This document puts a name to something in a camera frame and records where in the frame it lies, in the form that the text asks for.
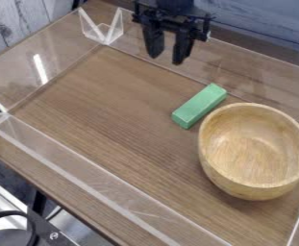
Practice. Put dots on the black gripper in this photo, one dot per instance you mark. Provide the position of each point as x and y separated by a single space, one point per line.
176 16

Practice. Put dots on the green rectangular block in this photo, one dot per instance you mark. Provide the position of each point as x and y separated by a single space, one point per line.
198 105

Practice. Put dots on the light wooden bowl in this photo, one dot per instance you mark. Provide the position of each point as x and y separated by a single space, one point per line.
249 151

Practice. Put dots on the black table leg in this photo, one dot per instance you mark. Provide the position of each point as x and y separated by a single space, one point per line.
39 203

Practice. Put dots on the clear acrylic corner bracket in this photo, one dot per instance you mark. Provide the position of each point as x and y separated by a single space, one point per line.
104 33

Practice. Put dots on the clear acrylic front wall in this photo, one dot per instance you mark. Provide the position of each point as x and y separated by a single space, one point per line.
110 205

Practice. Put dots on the black metal base plate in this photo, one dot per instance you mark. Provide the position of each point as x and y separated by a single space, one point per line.
50 236

